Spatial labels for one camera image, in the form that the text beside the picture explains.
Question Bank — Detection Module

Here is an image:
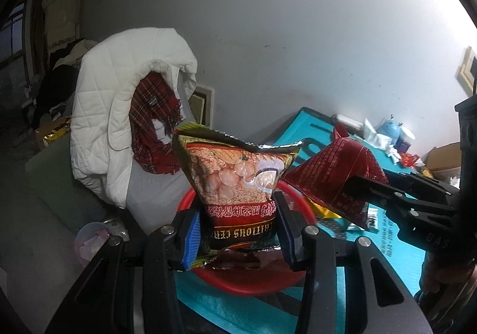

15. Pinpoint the white quilted jacket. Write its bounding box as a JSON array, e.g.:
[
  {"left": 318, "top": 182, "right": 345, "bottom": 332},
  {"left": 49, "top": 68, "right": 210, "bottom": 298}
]
[{"left": 70, "top": 27, "right": 197, "bottom": 208}]

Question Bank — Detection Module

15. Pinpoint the crumpled white tissue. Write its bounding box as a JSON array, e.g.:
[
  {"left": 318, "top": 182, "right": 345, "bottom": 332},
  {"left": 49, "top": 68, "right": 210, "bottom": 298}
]
[{"left": 363, "top": 119, "right": 401, "bottom": 164}]

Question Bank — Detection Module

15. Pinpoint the person's left hand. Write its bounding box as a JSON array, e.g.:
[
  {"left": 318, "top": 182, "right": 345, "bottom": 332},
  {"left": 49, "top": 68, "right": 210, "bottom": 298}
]
[{"left": 419, "top": 252, "right": 476, "bottom": 294}]

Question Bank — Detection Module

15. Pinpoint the blue deer humidifier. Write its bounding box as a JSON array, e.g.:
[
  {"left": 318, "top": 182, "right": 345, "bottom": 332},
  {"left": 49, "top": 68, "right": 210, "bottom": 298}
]
[{"left": 377, "top": 115, "right": 402, "bottom": 145}]

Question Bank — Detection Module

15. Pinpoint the dark blue white-lid jar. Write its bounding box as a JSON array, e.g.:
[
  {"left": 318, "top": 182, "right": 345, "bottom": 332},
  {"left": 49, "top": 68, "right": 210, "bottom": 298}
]
[{"left": 394, "top": 125, "right": 416, "bottom": 153}]

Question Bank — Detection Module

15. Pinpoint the white remote control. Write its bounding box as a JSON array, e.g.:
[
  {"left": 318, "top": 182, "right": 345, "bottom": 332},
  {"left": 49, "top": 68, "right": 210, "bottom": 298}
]
[{"left": 332, "top": 114, "right": 363, "bottom": 131}]

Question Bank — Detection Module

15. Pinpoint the red mesh basket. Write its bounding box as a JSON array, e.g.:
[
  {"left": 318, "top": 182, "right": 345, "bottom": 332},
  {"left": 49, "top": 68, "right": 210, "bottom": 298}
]
[{"left": 174, "top": 180, "right": 318, "bottom": 297}]

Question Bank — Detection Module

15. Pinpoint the large red snack bag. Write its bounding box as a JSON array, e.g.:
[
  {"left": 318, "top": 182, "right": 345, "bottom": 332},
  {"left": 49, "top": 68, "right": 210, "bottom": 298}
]
[{"left": 283, "top": 124, "right": 389, "bottom": 230}]

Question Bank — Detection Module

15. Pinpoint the gold cereal snack bag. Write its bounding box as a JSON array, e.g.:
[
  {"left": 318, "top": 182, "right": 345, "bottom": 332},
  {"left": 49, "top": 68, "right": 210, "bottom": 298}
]
[{"left": 172, "top": 123, "right": 302, "bottom": 269}]

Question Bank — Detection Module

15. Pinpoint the cardboard box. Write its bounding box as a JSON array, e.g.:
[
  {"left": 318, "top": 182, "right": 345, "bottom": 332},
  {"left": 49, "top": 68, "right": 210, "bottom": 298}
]
[{"left": 425, "top": 142, "right": 462, "bottom": 172}]

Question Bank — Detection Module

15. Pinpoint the yellow snack packet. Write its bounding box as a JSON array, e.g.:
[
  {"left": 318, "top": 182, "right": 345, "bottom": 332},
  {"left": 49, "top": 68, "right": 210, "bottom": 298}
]
[{"left": 305, "top": 197, "right": 341, "bottom": 219}]

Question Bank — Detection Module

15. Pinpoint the wall intercom panel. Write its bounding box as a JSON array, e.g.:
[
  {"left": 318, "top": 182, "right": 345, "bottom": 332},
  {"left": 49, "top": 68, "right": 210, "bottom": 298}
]
[{"left": 458, "top": 47, "right": 477, "bottom": 96}]

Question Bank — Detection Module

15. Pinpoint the red plaid scarf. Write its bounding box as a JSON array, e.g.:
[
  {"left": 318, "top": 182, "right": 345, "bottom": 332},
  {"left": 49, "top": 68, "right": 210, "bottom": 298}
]
[{"left": 128, "top": 71, "right": 183, "bottom": 174}]

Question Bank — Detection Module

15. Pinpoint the red candy wrapper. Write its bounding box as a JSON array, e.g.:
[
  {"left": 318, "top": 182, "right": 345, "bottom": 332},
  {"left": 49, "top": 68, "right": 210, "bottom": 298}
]
[{"left": 399, "top": 153, "right": 419, "bottom": 168}]

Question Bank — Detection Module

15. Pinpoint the white black snack packet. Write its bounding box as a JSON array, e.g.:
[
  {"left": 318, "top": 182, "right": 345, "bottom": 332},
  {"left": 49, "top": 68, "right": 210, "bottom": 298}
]
[{"left": 366, "top": 206, "right": 379, "bottom": 233}]

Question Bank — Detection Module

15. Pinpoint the grey chair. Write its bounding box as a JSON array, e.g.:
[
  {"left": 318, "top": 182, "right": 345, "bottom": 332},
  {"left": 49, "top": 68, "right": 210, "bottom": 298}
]
[{"left": 124, "top": 95, "right": 210, "bottom": 238}]

